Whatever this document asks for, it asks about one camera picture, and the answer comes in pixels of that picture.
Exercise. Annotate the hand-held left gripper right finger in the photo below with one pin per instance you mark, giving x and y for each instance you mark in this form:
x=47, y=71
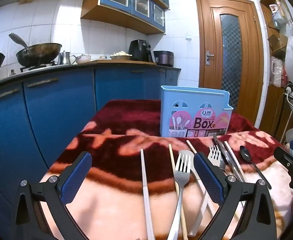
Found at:
x=207, y=177

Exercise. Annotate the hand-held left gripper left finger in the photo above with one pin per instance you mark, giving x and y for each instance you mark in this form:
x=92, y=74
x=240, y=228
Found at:
x=77, y=175

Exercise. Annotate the large steel fork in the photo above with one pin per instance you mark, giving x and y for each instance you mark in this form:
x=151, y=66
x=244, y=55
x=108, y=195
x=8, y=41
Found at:
x=182, y=165

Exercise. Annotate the steel table knife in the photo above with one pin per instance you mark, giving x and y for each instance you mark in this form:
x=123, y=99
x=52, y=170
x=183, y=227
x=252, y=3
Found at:
x=220, y=150

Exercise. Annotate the white chopstick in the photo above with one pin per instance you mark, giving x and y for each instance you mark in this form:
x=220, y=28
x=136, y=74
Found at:
x=146, y=205
x=232, y=157

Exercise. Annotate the wooden chopstick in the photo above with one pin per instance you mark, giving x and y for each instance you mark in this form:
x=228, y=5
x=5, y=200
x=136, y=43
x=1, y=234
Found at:
x=172, y=165
x=191, y=147

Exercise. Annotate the light blue utensil box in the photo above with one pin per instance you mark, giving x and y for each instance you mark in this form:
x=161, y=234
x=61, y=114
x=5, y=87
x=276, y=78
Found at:
x=186, y=105

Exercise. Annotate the wooden shelf unit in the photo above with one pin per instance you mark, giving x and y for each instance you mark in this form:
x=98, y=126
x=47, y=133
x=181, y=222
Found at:
x=264, y=105

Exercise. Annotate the blue base cabinet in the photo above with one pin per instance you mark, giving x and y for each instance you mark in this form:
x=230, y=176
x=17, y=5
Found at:
x=49, y=120

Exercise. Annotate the red floral blanket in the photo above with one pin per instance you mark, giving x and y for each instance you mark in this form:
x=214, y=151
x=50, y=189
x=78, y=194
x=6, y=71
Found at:
x=126, y=135

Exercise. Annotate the pink white packages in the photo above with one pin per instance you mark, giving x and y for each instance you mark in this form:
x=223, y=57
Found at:
x=277, y=71

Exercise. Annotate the dark countertop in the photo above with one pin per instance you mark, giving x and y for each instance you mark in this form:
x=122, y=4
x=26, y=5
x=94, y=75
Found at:
x=61, y=70

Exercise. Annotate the cardboard box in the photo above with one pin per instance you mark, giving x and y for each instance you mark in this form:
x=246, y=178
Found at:
x=277, y=42

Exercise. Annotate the white floral bowl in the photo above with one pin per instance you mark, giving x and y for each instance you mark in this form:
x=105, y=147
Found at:
x=83, y=59

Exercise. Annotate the gas stove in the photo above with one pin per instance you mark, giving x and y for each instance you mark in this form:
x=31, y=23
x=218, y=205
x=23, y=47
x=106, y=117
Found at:
x=36, y=66

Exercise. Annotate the steel pitcher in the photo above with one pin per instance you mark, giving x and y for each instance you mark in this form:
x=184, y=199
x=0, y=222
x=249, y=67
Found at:
x=64, y=58

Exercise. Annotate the wooden cutting board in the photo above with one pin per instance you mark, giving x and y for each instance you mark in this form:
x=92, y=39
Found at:
x=121, y=62

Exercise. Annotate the bowl of food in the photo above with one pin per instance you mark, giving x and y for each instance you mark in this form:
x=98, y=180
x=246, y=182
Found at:
x=121, y=55

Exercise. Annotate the large dark wok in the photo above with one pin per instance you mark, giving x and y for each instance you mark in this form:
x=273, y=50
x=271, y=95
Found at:
x=40, y=53

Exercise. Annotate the black air fryer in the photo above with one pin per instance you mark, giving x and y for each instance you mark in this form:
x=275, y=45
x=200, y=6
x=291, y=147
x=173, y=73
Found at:
x=139, y=50

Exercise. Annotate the wooden door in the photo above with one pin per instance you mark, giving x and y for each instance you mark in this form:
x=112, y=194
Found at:
x=207, y=30

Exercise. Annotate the metal ladle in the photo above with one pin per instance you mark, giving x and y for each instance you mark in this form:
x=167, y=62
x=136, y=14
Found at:
x=17, y=40

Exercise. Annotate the white light switch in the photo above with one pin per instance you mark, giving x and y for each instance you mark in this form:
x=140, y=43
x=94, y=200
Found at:
x=188, y=36

